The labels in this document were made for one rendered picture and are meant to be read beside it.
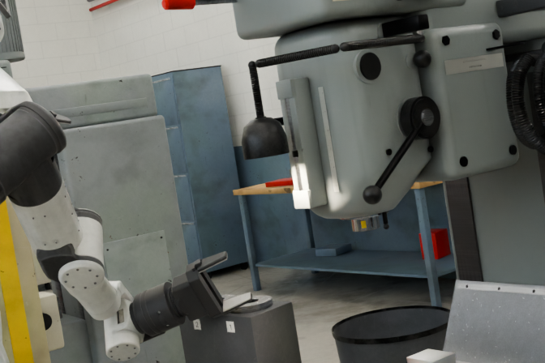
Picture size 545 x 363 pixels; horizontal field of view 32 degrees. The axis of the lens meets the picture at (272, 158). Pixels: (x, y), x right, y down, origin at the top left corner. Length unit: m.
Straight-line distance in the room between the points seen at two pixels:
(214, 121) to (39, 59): 2.92
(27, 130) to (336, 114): 0.48
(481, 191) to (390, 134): 0.44
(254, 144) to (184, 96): 7.40
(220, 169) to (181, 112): 0.68
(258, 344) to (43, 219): 0.51
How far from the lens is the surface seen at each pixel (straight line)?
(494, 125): 1.67
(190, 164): 8.81
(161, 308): 1.81
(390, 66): 1.53
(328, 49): 1.38
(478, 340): 1.93
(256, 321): 1.82
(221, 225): 8.98
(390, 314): 3.91
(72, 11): 11.45
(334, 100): 1.49
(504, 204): 1.88
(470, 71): 1.64
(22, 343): 3.15
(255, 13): 1.56
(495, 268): 1.93
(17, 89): 1.60
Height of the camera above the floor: 1.51
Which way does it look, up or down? 3 degrees down
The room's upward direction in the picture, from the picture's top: 9 degrees counter-clockwise
